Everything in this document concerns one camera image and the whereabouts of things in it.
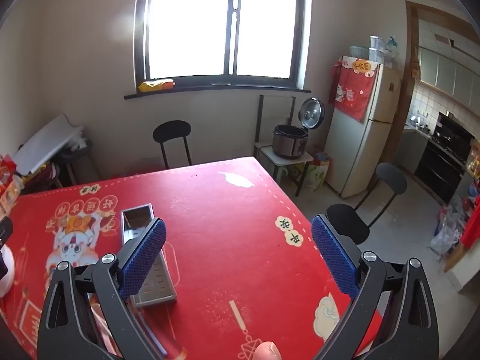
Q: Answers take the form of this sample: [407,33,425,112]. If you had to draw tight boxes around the white plastic bags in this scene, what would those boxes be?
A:
[429,195,466,259]

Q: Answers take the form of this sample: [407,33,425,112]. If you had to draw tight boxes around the clear plastic container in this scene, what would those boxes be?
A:
[369,35,385,63]

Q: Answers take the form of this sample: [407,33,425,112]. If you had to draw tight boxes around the dark window sill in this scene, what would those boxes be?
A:
[124,83,312,100]

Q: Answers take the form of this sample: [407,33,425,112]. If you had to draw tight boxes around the black range hood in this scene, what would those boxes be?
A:
[435,112,475,147]

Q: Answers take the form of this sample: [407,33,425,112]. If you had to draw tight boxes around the folded dark cloths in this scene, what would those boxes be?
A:
[22,163,61,192]

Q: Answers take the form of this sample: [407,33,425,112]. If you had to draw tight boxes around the wooden door frame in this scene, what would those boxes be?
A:
[398,1,480,128]

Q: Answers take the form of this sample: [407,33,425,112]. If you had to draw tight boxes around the yellow packet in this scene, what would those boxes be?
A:
[138,79,175,92]

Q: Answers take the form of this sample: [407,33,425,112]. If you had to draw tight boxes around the red snack packet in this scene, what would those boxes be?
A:
[0,154,18,181]

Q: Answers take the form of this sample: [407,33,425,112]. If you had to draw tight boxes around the person's right hand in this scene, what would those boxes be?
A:
[257,341,282,360]

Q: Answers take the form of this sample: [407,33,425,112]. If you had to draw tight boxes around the metal utensil tray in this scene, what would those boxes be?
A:
[121,203,178,309]

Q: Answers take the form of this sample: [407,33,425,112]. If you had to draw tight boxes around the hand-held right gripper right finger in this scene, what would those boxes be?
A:
[311,214,440,360]

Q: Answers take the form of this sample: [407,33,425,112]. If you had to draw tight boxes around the white refrigerator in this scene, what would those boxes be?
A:
[324,58,402,199]

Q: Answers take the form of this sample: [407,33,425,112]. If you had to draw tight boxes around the colourful bag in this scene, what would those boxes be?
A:
[305,152,331,192]

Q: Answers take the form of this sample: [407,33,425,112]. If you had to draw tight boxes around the kitchen wall cabinets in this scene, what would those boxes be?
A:
[418,47,480,107]

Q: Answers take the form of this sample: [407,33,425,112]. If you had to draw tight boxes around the small white table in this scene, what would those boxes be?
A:
[254,142,314,196]

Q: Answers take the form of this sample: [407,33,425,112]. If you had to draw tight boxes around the black oven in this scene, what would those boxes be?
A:
[414,140,468,205]

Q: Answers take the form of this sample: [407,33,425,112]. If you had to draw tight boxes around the white dome container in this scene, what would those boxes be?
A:
[0,245,16,296]

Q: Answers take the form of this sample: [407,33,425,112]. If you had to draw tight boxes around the dark framed window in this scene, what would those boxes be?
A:
[133,0,312,91]

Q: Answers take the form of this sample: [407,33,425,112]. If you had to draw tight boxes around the white board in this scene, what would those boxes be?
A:
[11,113,84,175]

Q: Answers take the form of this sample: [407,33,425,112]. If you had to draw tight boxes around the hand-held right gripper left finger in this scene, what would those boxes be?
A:
[37,217,167,360]

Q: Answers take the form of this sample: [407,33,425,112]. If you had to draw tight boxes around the black stool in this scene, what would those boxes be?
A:
[56,139,100,186]

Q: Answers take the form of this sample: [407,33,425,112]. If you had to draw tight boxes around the black round chair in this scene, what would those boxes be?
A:
[152,120,193,169]
[325,163,408,244]

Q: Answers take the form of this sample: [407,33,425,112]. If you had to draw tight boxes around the red printed tablecloth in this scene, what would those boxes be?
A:
[0,156,387,360]

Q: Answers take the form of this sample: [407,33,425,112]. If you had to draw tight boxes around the red gift box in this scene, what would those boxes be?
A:
[328,55,379,122]

